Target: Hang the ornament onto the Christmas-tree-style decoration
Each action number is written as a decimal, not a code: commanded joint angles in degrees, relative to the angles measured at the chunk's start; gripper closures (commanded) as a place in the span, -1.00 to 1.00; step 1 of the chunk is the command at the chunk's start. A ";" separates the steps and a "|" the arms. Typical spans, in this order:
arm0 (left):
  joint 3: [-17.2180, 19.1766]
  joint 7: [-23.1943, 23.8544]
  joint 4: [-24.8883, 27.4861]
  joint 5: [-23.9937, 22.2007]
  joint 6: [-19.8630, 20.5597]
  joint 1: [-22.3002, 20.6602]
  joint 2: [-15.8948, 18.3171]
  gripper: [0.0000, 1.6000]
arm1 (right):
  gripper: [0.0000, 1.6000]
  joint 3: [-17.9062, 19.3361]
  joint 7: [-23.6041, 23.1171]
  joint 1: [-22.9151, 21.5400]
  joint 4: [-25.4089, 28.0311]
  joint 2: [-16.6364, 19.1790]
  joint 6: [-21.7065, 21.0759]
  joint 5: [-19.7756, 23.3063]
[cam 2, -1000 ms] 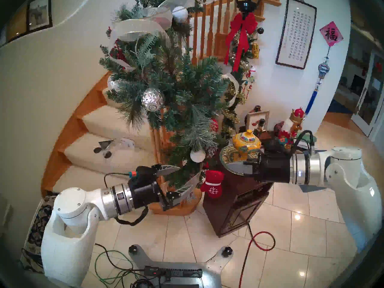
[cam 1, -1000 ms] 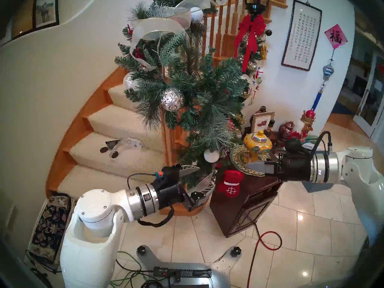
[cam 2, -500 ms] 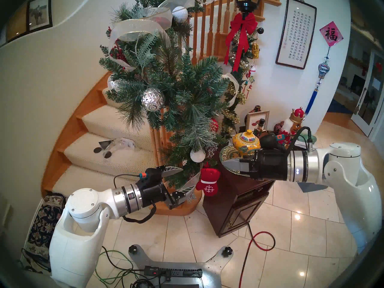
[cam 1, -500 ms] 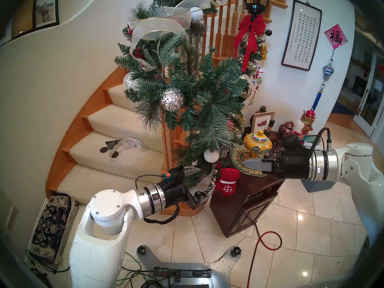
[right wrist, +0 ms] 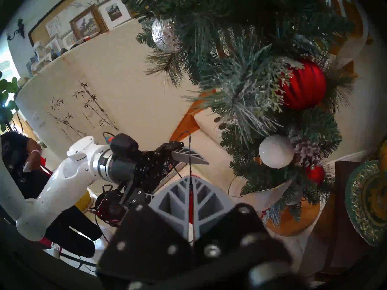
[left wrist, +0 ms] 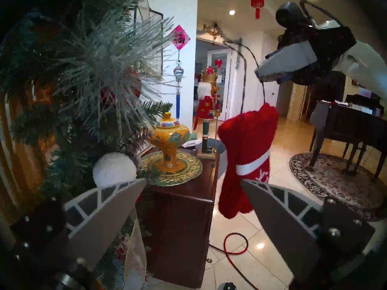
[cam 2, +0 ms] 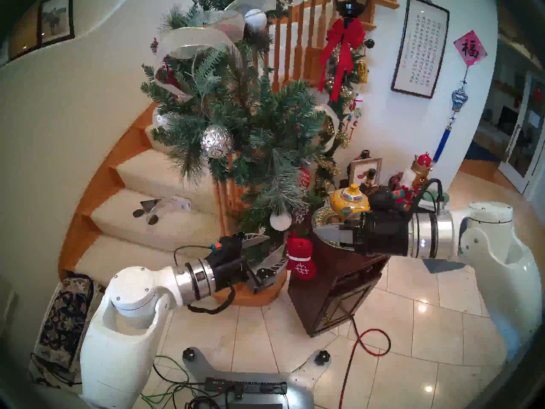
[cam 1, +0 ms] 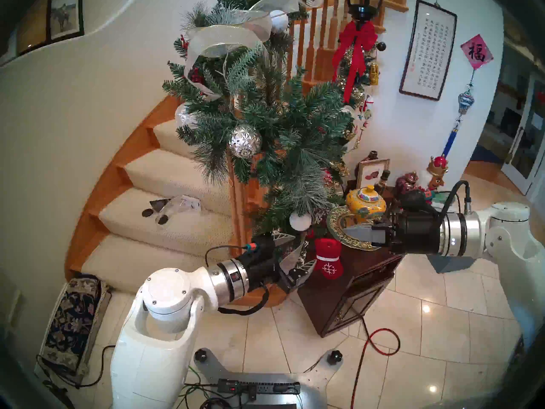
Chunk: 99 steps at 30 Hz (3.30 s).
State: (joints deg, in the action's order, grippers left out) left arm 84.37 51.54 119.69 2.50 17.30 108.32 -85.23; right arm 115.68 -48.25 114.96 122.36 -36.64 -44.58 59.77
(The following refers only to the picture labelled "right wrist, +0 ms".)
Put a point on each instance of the framed horse photo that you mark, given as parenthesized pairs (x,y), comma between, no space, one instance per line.
(114,12)

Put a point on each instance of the green gold round plate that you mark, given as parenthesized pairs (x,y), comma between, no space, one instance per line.
(353,201)

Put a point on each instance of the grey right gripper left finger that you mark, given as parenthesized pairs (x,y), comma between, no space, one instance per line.
(172,201)

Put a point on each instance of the black iron wall ornament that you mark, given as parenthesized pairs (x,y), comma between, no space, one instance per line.
(19,28)

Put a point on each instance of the red ribbed ball ornament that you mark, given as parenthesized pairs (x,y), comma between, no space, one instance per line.
(305,87)

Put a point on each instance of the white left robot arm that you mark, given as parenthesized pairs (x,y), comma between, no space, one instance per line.
(60,183)

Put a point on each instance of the brown framed picture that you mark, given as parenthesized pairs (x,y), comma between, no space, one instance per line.
(87,23)

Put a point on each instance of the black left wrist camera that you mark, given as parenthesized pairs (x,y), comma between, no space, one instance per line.
(124,144)

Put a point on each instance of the dark wood cabinet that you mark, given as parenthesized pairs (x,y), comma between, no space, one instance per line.
(338,232)

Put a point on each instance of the person in dark clothes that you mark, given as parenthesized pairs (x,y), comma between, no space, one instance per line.
(15,159)

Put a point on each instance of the frosted pinecone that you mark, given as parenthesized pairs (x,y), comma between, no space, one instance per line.
(307,152)

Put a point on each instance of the bare bystander forearm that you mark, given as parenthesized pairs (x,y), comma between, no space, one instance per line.
(34,146)

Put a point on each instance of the wooden balustrade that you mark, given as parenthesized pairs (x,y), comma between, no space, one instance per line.
(350,11)

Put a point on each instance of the green houseplant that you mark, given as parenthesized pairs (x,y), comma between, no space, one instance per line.
(6,111)

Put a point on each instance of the silver faceted ball ornament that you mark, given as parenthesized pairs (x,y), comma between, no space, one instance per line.
(164,35)

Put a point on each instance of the small red ball ornament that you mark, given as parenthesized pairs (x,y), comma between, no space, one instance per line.
(316,174)

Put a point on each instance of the white ball ornament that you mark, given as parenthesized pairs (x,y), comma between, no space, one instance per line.
(275,152)

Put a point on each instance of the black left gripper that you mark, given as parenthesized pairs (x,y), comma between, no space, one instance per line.
(154,168)

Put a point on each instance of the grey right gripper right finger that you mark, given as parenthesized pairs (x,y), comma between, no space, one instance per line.
(211,201)

